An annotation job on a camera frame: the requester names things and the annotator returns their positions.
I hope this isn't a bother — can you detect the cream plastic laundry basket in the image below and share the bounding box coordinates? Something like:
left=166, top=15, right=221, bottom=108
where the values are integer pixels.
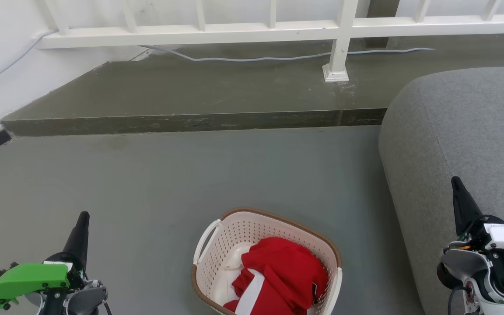
left=191, top=207, right=343, bottom=315

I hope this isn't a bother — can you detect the white railing fence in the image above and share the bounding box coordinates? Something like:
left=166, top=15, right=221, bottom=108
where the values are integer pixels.
left=37, top=0, right=504, bottom=83

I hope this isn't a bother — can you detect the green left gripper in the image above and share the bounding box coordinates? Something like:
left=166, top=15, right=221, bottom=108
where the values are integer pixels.
left=0, top=211, right=91, bottom=309

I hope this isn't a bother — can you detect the red and white garment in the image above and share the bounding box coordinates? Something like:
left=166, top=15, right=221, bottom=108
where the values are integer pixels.
left=224, top=237, right=329, bottom=315

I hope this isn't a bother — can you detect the light grey floor cable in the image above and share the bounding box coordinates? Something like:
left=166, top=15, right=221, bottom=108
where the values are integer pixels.
left=0, top=30, right=435, bottom=90

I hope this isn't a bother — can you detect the grey fabric sofa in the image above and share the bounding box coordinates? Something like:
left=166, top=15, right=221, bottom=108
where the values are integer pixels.
left=378, top=66, right=504, bottom=315

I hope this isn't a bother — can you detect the black right camera cable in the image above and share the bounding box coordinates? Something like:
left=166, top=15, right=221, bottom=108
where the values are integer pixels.
left=447, top=284, right=469, bottom=315

